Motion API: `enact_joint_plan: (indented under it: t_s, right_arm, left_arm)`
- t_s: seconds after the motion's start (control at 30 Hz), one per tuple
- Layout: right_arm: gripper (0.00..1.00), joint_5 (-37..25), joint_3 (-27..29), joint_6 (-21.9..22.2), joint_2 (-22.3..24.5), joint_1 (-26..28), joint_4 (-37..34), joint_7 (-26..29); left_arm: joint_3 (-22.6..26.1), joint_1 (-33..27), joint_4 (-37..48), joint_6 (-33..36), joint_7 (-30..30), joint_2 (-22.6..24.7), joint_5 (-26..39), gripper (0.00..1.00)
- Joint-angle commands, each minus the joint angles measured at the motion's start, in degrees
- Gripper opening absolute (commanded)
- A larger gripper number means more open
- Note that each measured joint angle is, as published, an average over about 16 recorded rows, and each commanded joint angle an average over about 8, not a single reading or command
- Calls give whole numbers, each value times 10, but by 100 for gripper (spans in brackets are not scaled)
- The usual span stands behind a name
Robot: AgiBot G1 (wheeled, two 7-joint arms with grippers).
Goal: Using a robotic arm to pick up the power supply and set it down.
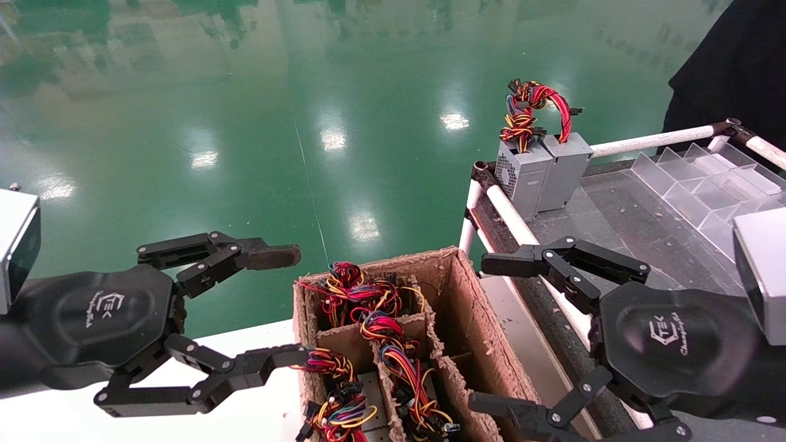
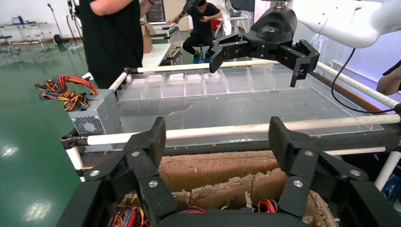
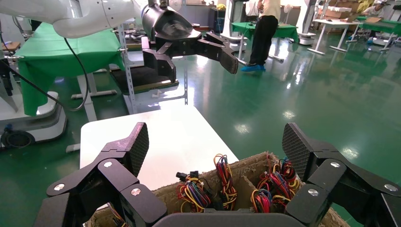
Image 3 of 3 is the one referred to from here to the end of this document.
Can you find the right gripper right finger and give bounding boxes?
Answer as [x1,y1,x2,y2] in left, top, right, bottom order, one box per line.
[281,122,401,227]

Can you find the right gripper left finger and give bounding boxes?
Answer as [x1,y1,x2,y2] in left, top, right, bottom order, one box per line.
[34,122,167,227]

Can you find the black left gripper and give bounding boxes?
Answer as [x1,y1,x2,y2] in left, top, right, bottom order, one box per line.
[141,3,239,84]

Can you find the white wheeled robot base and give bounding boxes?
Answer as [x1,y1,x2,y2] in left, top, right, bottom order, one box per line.
[0,91,68,149]

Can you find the black shelf mat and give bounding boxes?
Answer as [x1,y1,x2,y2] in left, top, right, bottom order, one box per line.
[110,66,180,95]

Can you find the white robot column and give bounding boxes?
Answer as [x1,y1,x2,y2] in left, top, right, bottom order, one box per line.
[220,0,250,43]

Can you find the grey metal shelf rack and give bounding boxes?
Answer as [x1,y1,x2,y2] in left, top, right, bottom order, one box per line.
[116,23,189,115]

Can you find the standing person black trousers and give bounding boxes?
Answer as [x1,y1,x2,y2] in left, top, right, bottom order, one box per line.
[240,0,283,73]

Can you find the white table legs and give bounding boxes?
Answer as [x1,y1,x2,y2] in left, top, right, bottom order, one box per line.
[70,72,118,123]

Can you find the brown cardboard divider box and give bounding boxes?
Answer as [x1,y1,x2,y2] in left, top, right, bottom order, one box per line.
[86,152,350,227]

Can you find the white standing fan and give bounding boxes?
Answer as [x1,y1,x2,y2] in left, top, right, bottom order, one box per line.
[283,4,294,25]

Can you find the white machine stand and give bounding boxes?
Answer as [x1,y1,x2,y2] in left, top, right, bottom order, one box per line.
[296,0,318,46]

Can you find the green tablecloth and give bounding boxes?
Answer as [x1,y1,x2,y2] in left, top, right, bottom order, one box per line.
[15,22,125,117]

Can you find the white table with boxes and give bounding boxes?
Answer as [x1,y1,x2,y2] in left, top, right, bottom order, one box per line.
[307,18,362,56]

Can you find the stacked cardboard boxes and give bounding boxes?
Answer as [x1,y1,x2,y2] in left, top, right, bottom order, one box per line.
[324,0,361,19]

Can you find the green covered long table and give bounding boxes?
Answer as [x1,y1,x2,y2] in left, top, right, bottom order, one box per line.
[348,16,401,52]

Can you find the wooden stool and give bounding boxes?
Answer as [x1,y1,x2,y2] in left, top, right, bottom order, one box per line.
[0,41,22,53]

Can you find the seated person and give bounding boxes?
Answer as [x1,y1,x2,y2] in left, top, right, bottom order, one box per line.
[362,0,389,18]

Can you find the hanging black cable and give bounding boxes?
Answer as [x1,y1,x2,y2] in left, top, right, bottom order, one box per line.
[0,37,90,112]

